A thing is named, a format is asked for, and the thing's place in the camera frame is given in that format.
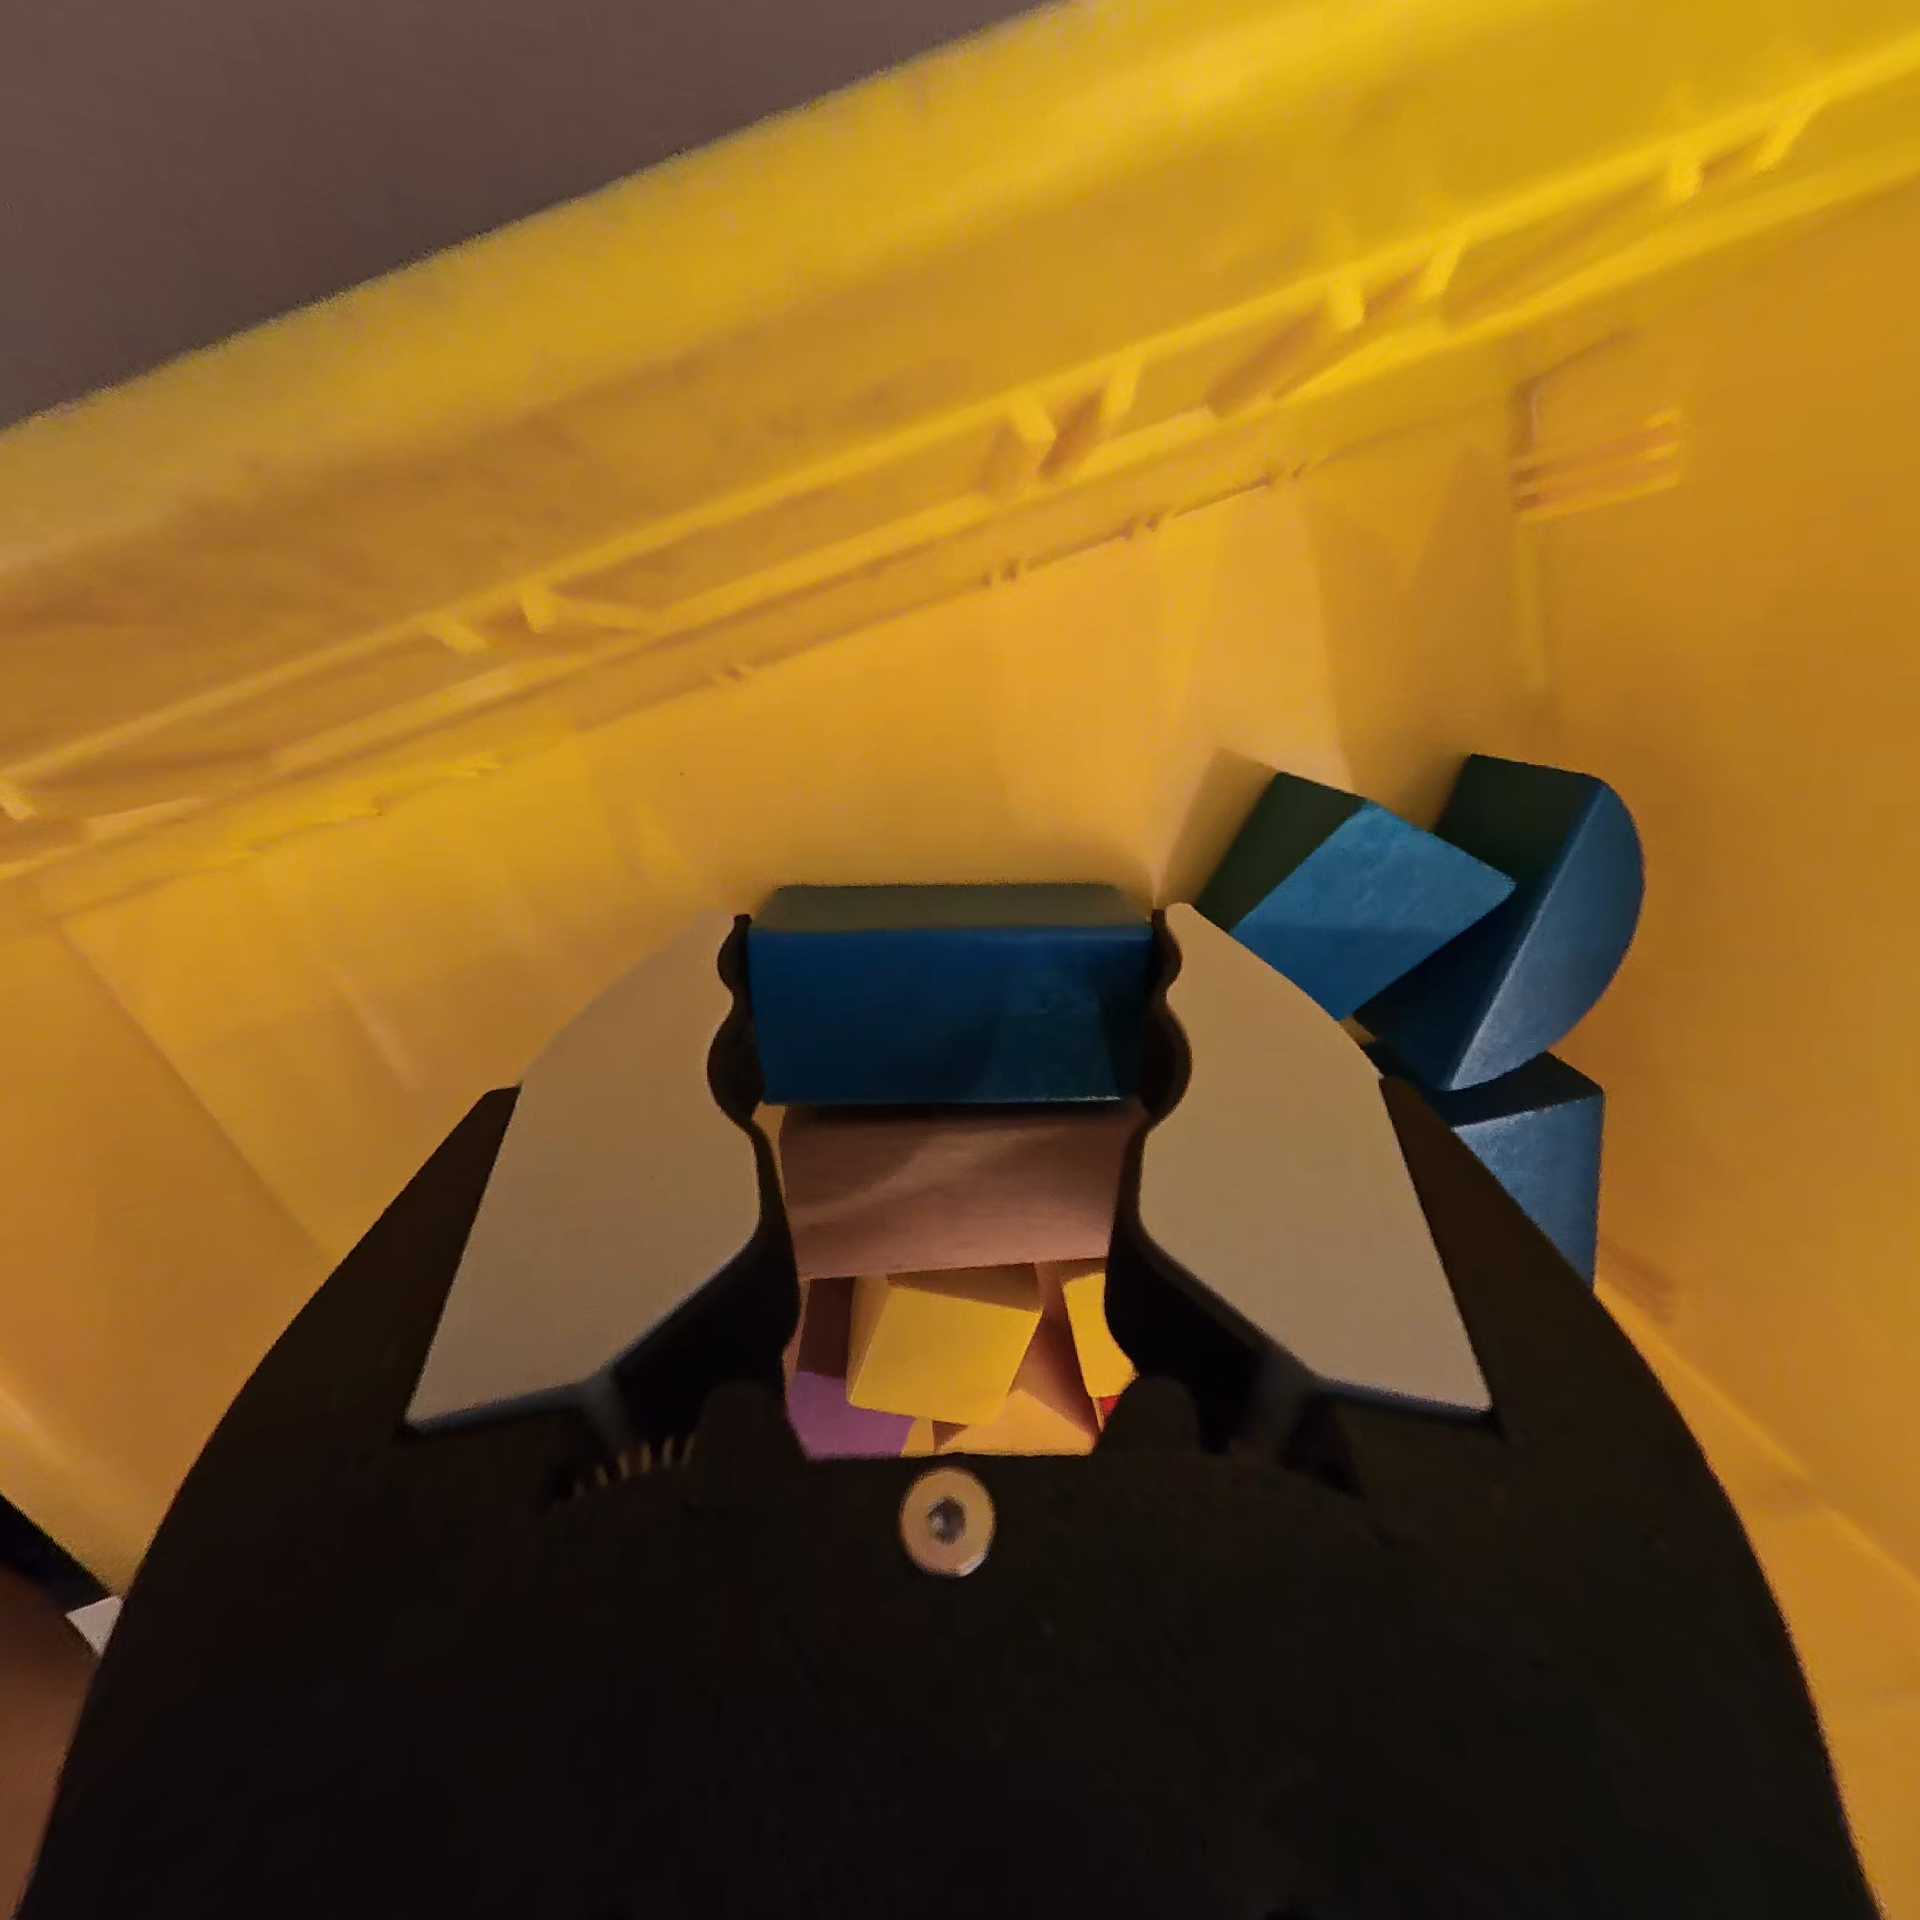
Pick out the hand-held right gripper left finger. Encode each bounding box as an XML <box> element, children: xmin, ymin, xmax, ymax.
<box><xmin>405</xmin><ymin>910</ymin><xmax>799</xmax><ymax>1464</ymax></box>

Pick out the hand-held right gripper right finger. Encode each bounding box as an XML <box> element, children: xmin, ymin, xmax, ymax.
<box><xmin>1103</xmin><ymin>901</ymin><xmax>1494</xmax><ymax>1454</ymax></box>

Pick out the blue rectangular wooden block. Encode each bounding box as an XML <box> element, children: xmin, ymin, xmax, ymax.
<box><xmin>747</xmin><ymin>883</ymin><xmax>1157</xmax><ymax>1108</ymax></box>
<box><xmin>1198</xmin><ymin>767</ymin><xmax>1519</xmax><ymax>1023</ymax></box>
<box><xmin>1371</xmin><ymin>1042</ymin><xmax>1607</xmax><ymax>1292</ymax></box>

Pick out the yellow plastic bin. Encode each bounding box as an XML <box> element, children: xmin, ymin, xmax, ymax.
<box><xmin>0</xmin><ymin>0</ymin><xmax>1920</xmax><ymax>1863</ymax></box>

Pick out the purple wooden cube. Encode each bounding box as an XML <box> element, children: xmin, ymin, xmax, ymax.
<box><xmin>787</xmin><ymin>1364</ymin><xmax>920</xmax><ymax>1460</ymax></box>

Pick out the beige long wooden block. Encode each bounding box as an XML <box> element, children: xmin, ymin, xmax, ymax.
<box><xmin>780</xmin><ymin>1102</ymin><xmax>1150</xmax><ymax>1279</ymax></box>

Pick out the blue half-round wooden block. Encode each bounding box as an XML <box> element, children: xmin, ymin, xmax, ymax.
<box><xmin>1354</xmin><ymin>755</ymin><xmax>1648</xmax><ymax>1095</ymax></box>

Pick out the person's right forearm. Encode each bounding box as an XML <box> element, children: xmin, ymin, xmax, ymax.
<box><xmin>0</xmin><ymin>1575</ymin><xmax>106</xmax><ymax>1892</ymax></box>

